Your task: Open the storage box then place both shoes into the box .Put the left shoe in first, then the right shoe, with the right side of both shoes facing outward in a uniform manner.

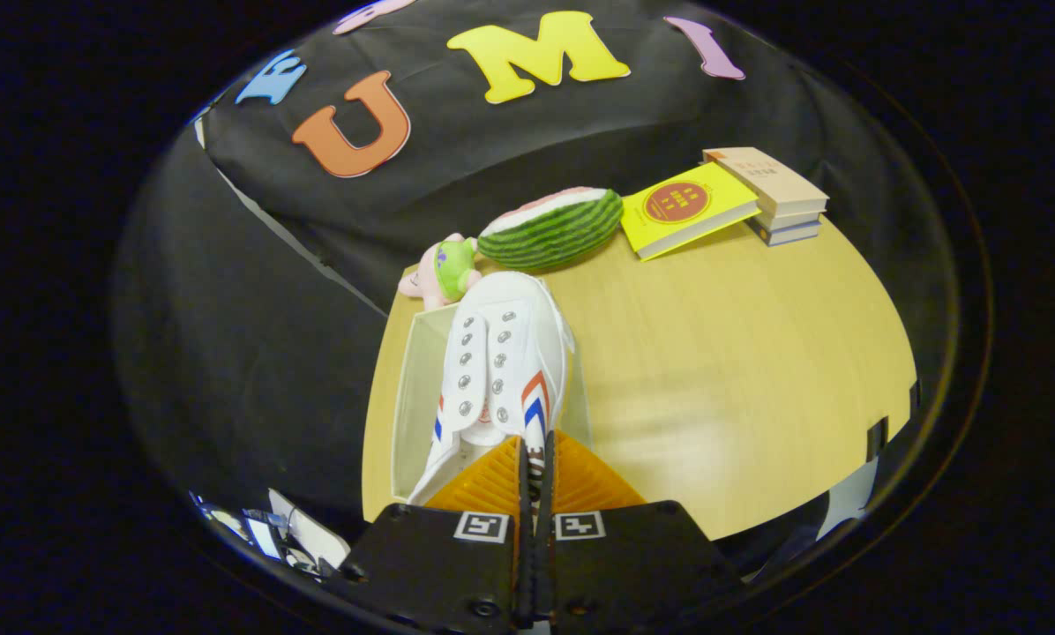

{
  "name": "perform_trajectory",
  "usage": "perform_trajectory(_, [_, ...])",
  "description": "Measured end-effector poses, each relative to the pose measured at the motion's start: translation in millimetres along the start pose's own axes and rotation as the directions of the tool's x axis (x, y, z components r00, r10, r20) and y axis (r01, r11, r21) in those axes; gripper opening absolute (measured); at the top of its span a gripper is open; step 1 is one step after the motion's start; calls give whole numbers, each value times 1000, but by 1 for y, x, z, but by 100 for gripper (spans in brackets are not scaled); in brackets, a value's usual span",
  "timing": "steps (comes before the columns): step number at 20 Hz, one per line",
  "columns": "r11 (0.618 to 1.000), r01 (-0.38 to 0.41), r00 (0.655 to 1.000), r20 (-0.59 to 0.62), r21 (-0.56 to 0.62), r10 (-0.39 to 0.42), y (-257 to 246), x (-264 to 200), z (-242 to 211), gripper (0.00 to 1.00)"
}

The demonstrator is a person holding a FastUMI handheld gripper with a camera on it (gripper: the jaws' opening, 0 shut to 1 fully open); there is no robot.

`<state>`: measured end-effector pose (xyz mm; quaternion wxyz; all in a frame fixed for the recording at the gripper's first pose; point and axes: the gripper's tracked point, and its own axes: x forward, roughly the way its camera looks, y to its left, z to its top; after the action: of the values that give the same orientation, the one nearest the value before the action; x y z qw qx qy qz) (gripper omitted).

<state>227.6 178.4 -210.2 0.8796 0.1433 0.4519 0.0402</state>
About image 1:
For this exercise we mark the pale translucent storage box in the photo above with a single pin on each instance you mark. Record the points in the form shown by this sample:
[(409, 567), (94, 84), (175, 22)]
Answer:
[(413, 397)]

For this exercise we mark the yellow book with red circle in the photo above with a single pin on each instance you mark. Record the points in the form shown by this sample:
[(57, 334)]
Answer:
[(686, 212)]

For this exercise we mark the pink and green plush toy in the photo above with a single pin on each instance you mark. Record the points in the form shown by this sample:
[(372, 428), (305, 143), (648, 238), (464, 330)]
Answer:
[(452, 269)]

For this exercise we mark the grey blue book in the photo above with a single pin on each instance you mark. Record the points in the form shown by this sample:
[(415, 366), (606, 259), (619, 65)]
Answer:
[(788, 235)]

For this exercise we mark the white striped canvas shoe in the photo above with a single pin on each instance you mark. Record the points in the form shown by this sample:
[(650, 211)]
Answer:
[(510, 353)]

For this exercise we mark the cream book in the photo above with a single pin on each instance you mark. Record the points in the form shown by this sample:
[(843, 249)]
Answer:
[(792, 220)]

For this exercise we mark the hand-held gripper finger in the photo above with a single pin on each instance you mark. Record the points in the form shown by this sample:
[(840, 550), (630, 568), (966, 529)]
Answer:
[(545, 564), (526, 564)]

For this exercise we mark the tan book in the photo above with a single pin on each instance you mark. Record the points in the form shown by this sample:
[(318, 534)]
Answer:
[(770, 181)]

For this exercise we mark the watermelon slice plush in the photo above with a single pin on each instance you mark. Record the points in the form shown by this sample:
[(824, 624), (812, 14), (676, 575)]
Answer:
[(554, 231)]

